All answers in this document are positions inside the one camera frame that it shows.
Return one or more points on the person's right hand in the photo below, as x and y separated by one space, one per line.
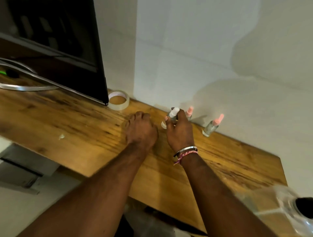
181 134

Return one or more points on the person's left hand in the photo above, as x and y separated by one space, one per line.
141 133

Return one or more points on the person's right thumb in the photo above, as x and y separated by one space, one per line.
169 124

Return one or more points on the person's left fingers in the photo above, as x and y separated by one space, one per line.
139 117

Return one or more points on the white-capped glass dropper bottle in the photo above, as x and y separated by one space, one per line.
174 112

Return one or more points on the person's right forearm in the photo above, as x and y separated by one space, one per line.
215 197

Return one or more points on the person's left forearm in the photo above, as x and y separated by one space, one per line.
97 193

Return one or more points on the clear adhesive tape roll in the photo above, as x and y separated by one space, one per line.
124 103

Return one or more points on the pink-capped glass dropper bottle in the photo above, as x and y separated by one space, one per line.
189 111
212 125

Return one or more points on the pink thread wristband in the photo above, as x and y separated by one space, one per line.
187 154

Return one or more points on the small white paper scrap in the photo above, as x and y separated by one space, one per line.
61 136

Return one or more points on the black flat screen monitor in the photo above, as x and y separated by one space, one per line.
61 36

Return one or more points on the silver curved monitor stand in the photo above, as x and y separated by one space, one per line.
29 87

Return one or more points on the grey cabinet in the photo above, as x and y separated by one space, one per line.
22 168

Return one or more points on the clear plastic bag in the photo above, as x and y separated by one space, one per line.
281 202

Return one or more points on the black device with green light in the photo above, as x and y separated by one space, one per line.
9 72

